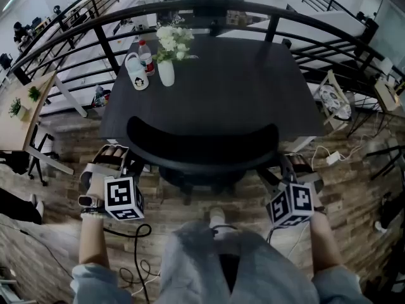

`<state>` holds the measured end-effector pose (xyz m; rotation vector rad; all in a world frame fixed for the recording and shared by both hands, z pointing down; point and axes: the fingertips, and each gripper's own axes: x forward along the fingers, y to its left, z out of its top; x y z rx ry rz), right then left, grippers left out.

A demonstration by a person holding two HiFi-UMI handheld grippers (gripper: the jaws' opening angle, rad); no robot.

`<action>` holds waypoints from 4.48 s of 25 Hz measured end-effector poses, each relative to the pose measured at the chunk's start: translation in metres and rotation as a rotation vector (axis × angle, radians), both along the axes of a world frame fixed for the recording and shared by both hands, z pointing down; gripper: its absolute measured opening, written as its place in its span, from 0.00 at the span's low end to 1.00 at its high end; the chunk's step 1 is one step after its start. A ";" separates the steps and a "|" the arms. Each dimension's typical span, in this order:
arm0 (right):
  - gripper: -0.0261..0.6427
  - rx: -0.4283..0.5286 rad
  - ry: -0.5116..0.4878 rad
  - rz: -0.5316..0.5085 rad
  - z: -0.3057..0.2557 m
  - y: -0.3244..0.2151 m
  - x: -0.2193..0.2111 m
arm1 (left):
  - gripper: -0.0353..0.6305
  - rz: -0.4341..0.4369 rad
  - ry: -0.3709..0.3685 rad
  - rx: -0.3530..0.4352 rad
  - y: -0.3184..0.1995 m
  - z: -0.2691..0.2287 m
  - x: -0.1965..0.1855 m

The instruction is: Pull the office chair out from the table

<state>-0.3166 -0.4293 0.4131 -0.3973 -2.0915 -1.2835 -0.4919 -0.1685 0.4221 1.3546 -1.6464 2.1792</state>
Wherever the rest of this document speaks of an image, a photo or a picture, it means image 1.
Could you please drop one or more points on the person's left denim sleeve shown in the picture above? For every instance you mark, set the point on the person's left denim sleeve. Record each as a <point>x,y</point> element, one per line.
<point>98,285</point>

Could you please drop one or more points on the person's right forearm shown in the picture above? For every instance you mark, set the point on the person's right forearm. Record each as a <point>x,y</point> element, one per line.
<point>326,245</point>

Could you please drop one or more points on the person's right hand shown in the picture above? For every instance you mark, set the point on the person's right hand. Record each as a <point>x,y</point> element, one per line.
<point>298,161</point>

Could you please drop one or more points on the wooden stand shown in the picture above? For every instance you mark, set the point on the wooden stand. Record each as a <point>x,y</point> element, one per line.
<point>387,93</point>

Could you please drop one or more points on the wooden folding chair patterned cushion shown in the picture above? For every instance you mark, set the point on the wooden folding chair patterned cushion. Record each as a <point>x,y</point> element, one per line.
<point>333,101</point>

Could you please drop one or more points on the colourful bag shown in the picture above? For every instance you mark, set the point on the colourful bag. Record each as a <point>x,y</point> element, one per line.
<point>100,97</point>

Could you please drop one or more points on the person's left forearm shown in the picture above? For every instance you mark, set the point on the person's left forearm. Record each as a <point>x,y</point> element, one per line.
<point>93,239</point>

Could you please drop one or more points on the white vase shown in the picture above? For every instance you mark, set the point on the white vase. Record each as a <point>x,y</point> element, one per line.
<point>166,73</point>

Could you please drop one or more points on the person's light denim trousers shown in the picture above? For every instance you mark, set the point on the person's light denim trousers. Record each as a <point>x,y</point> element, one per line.
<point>196,264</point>

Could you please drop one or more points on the person's right denim sleeve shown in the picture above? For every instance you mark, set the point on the person's right denim sleeve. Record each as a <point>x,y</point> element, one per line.
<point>340,288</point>

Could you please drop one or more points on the white cartoon mug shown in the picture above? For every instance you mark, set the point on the white cartoon mug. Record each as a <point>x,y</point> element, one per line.
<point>139,76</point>

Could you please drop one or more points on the small green potted plant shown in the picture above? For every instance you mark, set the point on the small green potted plant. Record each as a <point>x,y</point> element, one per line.
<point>33,93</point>
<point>16,108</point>

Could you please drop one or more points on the black office chair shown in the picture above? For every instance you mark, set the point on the black office chair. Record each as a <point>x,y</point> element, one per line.
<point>202,138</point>

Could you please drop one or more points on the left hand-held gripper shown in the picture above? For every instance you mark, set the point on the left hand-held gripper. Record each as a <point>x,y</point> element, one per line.
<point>121,198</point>

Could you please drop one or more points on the black metal railing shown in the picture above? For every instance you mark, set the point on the black metal railing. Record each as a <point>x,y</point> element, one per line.
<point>104,43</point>

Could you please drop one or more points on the person's white shoe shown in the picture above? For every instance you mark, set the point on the person's white shoe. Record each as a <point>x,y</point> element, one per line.
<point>217,217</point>

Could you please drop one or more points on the white flower bouquet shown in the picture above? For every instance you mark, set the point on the white flower bouquet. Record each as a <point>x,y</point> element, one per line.
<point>172,40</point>

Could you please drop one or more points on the white long desk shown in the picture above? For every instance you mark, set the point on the white long desk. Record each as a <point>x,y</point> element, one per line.
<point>316,24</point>

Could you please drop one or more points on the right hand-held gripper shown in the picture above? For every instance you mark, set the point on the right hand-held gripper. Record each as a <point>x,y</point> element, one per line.
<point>295,201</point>

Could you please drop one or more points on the red label water bottle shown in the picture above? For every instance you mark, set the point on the red label water bottle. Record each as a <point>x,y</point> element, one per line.
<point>146,57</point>

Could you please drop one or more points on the person's left hand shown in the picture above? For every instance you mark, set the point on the person's left hand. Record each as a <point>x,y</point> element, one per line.
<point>114,152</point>

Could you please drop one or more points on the white power adapter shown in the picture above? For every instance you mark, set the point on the white power adapter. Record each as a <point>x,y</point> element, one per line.
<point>333,158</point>

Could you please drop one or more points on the person's denim sleeve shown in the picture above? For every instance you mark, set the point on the person's denim sleeve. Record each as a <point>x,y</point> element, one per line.
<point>98,285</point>
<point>340,288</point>

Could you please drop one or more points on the light wooden desk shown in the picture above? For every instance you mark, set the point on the light wooden desk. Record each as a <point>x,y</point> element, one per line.
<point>22,128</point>

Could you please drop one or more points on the black table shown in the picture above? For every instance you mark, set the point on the black table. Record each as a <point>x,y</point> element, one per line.
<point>221,84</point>

